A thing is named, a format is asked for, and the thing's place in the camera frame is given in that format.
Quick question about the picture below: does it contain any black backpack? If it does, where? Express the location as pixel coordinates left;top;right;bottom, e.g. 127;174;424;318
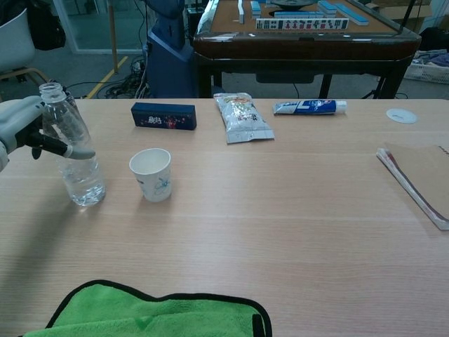
26;0;67;51

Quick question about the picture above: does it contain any wooden pole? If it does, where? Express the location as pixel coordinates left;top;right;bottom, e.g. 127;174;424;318
108;0;119;74

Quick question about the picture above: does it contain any blue white toothpaste tube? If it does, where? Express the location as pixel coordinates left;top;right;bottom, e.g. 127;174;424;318
272;99;348;117

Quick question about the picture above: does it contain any transparent plastic bottle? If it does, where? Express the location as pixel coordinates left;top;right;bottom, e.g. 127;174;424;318
38;82;106;207

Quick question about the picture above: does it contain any white chair with wooden legs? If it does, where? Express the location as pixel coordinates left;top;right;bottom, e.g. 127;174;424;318
0;7;48;103

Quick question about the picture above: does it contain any white plastic basket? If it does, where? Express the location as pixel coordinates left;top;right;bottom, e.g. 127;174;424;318
403;59;449;85

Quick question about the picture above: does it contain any white paper cup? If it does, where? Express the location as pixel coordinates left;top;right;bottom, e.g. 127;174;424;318
128;147;173;203

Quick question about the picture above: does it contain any face-up mahjong tile row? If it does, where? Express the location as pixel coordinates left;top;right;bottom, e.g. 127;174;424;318
255;18;350;31

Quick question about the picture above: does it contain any brown spiral notebook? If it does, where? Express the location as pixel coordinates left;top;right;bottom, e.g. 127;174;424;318
376;142;449;232

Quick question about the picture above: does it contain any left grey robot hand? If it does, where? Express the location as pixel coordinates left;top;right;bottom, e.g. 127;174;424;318
0;95;96;161

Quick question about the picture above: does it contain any green microfiber cloth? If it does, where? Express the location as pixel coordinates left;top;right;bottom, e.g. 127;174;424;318
22;279;273;337

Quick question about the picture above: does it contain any blue machine base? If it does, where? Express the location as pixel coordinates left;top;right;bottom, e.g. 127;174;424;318
142;0;197;99

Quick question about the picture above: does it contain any silver snack bag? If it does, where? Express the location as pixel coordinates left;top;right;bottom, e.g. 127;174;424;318
213;92;275;145

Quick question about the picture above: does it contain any black cable tangle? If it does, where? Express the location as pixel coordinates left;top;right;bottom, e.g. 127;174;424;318
100;55;152;100

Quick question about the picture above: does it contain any dark wooden mahjong table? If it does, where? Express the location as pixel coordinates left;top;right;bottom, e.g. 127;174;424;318
192;0;422;100

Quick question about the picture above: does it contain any dark blue rectangular box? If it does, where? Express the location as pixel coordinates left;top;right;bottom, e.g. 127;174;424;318
130;102;198;131

